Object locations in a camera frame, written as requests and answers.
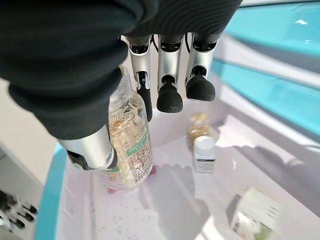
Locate pink medicine box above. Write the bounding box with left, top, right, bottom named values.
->
left=104, top=165, right=159, bottom=195

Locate pill jar with green label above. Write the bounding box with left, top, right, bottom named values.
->
left=103, top=63, right=154, bottom=194

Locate small white open box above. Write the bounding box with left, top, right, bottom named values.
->
left=228, top=186, right=284, bottom=240

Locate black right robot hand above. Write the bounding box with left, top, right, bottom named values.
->
left=0, top=0, right=245, bottom=176

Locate glass jar of yellow pills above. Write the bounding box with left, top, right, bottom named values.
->
left=186, top=111, right=213, bottom=151

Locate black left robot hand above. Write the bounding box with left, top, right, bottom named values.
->
left=0, top=190, right=39, bottom=234

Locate blue fronted cart drawer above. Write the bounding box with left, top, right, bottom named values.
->
left=211, top=56, right=320, bottom=131
left=223, top=0, right=320, bottom=76
left=33, top=82, right=320, bottom=240

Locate white pill bottle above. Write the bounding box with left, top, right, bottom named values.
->
left=193, top=135, right=217, bottom=175

